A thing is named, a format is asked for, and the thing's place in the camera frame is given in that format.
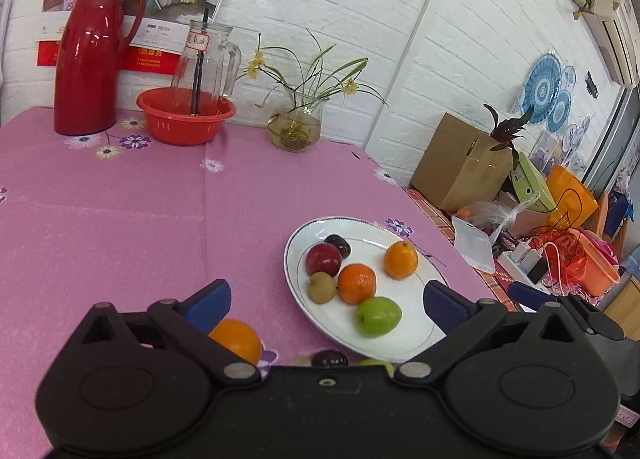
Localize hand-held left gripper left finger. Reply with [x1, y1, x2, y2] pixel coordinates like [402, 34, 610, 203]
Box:
[70, 279, 262, 386]

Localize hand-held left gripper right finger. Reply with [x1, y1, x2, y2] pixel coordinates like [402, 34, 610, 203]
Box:
[395, 281, 583, 386]

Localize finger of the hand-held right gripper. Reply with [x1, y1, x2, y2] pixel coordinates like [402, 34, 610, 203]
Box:
[566, 293, 626, 341]
[506, 281, 549, 313]

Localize orange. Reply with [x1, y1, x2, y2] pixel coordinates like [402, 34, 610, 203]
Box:
[383, 241, 419, 281]
[208, 318, 264, 366]
[337, 263, 377, 306]

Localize green apple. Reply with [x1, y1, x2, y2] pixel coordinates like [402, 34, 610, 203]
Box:
[357, 359, 396, 375]
[356, 296, 403, 338]

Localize white plate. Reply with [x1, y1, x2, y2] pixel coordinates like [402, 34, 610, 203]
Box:
[284, 217, 451, 364]

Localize brown kiwi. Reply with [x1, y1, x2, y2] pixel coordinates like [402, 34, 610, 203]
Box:
[306, 271, 337, 305]

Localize red apple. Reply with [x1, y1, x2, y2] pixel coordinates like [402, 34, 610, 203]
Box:
[305, 243, 343, 277]

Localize dark plum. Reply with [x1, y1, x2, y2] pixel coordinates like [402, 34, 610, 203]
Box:
[311, 349, 349, 368]
[323, 234, 352, 261]

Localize white power strip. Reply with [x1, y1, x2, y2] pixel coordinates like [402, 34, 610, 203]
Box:
[495, 241, 551, 285]

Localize orange plastic basket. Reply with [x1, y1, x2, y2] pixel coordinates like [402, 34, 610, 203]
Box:
[550, 231, 621, 297]

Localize white plastic pouch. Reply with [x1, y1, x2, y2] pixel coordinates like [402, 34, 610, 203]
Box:
[451, 216, 496, 272]

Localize clear plastic bag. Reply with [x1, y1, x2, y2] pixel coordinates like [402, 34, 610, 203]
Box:
[467, 199, 526, 235]

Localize orange bag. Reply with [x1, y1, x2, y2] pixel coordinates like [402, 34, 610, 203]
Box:
[545, 165, 600, 230]

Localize green box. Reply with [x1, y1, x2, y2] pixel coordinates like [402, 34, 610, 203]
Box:
[510, 151, 557, 212]

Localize pink floral tablecloth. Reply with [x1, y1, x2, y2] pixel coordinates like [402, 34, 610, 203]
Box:
[0, 106, 518, 459]

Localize cardboard box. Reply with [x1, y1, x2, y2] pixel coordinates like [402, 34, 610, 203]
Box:
[411, 113, 516, 212]

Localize purple-leaf plant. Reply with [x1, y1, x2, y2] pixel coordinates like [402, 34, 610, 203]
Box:
[482, 104, 536, 170]

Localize red plastic basin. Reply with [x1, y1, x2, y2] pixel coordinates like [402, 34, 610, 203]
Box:
[136, 87, 237, 146]

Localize medium blue patterned fan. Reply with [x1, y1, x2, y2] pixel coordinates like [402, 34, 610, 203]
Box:
[546, 90, 572, 134]

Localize glass vase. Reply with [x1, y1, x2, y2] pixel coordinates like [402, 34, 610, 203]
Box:
[267, 98, 326, 153]

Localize blue decorative plates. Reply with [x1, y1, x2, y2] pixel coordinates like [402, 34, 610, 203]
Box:
[515, 54, 562, 124]

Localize black stirring stick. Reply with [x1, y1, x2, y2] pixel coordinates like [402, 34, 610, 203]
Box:
[191, 6, 210, 116]

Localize glass pitcher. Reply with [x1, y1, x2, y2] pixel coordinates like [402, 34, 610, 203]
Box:
[169, 23, 242, 108]

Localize yellow-flowered plant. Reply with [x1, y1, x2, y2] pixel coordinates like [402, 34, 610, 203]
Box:
[235, 30, 389, 114]

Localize red thermos jug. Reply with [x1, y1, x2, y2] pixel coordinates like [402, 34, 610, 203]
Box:
[54, 0, 147, 136]

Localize white air conditioner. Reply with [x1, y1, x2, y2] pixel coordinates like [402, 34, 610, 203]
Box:
[582, 0, 640, 88]

